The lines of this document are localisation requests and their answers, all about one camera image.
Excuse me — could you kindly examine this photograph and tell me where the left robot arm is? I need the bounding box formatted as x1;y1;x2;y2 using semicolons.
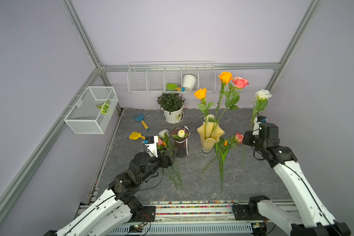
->
46;148;177;236

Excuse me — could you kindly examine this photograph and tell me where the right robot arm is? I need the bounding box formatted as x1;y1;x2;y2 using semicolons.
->
242;123;351;236

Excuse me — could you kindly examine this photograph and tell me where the orange rose tall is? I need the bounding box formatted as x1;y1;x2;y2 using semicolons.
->
209;72;233;138

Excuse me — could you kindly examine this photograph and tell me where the pink rose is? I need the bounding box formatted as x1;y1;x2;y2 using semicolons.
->
212;76;250;139
202;133;244;175

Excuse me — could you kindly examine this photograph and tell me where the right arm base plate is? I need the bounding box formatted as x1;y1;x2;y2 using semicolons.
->
232;203;266;221

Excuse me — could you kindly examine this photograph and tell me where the green coiled wire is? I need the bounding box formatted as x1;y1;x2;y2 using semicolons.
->
95;101;111;116

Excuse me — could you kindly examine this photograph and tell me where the yellow wavy glass vase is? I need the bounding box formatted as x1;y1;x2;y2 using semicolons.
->
197;122;225;155

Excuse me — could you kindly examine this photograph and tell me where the cream tulip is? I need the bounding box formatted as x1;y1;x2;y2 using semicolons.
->
172;129;188;140

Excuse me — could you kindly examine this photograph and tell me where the pink rose lying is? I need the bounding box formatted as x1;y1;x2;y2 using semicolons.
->
202;133;244;175

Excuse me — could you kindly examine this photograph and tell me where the white wire wall shelf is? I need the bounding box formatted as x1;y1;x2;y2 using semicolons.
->
127;61;216;93

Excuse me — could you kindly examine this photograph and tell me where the white rose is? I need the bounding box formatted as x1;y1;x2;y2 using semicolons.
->
241;89;273;169

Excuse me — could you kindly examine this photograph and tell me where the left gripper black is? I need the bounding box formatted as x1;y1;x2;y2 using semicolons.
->
138;147;177;183

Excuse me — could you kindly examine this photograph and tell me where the white wire side basket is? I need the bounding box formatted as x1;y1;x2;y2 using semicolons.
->
64;86;119;134

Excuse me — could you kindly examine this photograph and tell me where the orange rose short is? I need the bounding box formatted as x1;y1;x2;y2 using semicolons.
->
194;88;214;139

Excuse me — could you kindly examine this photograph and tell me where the potted green plant white pot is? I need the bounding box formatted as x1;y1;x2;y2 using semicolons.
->
157;93;185;124

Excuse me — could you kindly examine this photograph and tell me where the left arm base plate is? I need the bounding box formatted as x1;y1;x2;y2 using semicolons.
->
129;205;156;222

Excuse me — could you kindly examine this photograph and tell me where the blue toy rake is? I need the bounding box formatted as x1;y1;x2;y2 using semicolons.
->
133;112;150;131

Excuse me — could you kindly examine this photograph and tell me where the dark red glass vase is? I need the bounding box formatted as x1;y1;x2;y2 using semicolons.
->
171;126;190;158

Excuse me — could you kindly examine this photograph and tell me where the white empty flower pot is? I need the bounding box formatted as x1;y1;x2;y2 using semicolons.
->
183;74;197;91

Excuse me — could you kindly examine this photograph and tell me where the aluminium rail frame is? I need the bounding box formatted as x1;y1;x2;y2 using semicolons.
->
67;200;322;236

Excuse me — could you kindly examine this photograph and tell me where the green toy trowel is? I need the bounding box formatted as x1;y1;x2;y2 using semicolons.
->
166;84;185;92

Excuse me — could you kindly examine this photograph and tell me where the yellow toy shovel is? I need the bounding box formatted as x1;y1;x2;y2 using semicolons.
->
129;132;146;140

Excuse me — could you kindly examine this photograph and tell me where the cream rose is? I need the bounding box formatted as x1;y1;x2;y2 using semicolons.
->
205;114;219;123

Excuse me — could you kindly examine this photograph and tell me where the pink tulip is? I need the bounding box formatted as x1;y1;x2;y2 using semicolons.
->
157;138;183;190

